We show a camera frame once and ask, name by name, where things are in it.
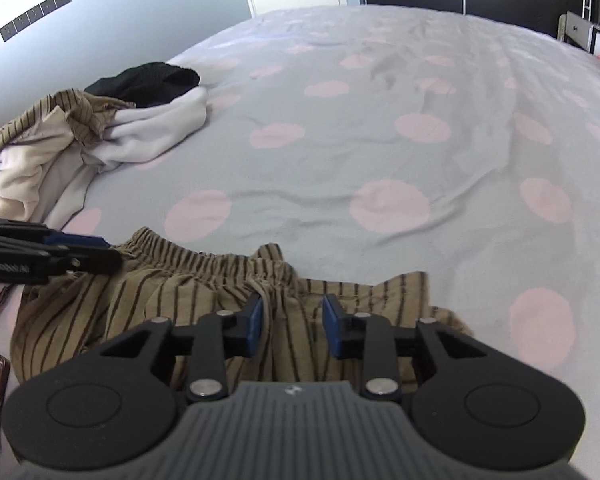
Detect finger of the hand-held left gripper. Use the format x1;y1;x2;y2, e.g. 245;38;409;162
0;249;123;287
0;217;112;252

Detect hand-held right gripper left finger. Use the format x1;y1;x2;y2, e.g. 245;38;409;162
97;292;264;402

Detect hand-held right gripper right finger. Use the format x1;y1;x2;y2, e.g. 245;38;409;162
322;293;486;402

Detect brown striped pants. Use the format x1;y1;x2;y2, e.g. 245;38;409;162
10;227;473;396

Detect cream cloth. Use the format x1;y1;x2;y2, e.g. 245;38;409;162
0;107;83;223

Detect brown striped shirt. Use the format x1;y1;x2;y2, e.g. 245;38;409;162
0;88;136;171

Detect white cloth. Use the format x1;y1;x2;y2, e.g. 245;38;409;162
42;87;210;228

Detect polka dot bed sheet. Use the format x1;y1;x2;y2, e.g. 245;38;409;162
10;4;600;480

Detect black cloth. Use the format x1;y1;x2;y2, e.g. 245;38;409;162
84;62;201;109

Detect row of wall switches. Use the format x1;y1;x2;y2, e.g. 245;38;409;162
0;0;72;42

